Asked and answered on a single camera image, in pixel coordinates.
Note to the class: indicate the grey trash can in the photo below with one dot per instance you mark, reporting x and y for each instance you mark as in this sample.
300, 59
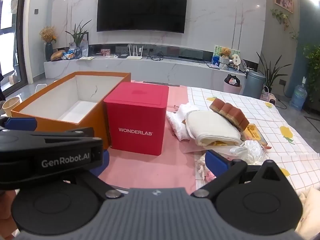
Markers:
255, 85

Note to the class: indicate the pink woven bag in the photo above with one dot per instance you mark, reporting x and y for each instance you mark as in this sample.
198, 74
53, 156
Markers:
264, 93

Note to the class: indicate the green leafy plant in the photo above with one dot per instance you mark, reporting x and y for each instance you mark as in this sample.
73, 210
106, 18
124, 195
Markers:
77, 33

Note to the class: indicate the clear plastic bag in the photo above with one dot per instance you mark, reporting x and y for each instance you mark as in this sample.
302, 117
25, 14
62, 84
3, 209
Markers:
250, 152

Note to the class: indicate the paper sheets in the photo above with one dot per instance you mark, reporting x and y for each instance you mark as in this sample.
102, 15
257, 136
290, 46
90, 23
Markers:
86, 58

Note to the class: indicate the wall outlet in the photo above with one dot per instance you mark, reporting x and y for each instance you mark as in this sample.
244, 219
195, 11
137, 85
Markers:
282, 82

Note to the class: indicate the blue water jug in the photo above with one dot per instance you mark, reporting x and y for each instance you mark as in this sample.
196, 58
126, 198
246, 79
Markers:
298, 96

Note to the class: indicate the beige wooden bucket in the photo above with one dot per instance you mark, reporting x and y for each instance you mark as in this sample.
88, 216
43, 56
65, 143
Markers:
11, 106

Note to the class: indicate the round white hand fan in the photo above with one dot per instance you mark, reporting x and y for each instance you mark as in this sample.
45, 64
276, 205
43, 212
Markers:
238, 61

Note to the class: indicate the dark blue vase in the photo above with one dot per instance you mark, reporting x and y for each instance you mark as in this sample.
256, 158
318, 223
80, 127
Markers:
49, 51

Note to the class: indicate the blue white snack packet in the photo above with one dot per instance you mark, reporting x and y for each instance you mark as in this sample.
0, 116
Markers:
68, 55

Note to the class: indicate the dried yellow flowers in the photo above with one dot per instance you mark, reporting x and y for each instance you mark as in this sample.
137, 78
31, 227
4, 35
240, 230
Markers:
48, 33

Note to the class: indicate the pink floral cloth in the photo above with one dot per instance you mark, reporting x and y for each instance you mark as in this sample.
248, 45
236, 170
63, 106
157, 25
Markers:
203, 172

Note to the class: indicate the small pink object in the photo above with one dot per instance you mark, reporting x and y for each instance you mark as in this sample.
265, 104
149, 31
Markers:
270, 101

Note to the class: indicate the small cardboard box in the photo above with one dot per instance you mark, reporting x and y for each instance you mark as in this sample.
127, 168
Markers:
14, 79

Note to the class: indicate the hanging vine plant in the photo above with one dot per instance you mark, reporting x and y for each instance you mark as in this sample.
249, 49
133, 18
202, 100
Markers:
283, 18

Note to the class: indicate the pink bin with black bag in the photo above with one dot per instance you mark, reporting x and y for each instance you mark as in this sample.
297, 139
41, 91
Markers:
232, 86

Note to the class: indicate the brown round loaf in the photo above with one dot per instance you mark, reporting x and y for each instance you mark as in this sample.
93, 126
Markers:
57, 55

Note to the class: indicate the white fluffy cloth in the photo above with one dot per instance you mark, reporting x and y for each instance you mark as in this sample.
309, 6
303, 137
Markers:
178, 120

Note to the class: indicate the cream towel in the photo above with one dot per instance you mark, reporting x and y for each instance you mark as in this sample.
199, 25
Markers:
212, 127

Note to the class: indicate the potted long-leaf plant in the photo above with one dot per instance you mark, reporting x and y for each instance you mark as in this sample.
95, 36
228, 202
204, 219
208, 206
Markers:
270, 72

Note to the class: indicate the pink card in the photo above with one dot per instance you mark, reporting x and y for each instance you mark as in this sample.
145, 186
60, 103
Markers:
106, 52

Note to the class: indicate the white stool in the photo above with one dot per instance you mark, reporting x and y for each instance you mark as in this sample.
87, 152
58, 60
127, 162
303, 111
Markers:
41, 87

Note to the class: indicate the blue glass vase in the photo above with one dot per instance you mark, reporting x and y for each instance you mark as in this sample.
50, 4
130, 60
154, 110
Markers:
78, 53

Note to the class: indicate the yellow printed packet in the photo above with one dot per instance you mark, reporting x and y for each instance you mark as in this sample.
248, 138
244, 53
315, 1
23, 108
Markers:
255, 133

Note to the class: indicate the yellow cloth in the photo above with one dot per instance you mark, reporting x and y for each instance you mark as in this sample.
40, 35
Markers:
218, 143

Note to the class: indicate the flat book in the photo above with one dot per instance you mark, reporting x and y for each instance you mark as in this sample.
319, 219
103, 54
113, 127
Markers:
212, 65

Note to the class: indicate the orange cardboard box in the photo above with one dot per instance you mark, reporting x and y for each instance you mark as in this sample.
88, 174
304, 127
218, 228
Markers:
45, 122

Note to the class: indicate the black wall television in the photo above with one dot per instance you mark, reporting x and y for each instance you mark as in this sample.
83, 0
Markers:
142, 7

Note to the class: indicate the small black box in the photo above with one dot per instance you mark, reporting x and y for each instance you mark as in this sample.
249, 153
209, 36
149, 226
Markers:
123, 56

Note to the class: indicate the red square box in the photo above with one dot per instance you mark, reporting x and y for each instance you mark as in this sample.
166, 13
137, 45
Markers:
136, 122

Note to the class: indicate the white marble television console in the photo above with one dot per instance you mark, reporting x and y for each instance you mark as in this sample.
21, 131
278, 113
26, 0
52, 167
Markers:
150, 70

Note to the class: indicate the white router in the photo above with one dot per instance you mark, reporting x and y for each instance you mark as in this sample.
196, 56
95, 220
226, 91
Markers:
134, 57

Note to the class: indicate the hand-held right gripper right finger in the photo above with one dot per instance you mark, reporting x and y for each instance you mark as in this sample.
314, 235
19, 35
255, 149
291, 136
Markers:
215, 161

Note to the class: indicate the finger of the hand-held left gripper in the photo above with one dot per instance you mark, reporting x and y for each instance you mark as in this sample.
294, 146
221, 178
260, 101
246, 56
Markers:
21, 123
50, 152

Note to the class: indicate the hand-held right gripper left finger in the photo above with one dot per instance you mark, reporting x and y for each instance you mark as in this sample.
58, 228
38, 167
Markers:
105, 162

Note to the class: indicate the green blue picture board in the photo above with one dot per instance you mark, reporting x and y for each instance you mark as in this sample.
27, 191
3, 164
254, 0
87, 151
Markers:
216, 55

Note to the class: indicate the framed wall picture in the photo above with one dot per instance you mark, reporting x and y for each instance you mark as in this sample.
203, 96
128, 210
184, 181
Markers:
283, 0

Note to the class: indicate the large green bushy plant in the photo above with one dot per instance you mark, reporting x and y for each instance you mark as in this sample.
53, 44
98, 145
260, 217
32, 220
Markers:
312, 70

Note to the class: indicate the cream fabric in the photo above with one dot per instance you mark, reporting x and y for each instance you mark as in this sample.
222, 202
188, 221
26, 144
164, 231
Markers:
311, 212

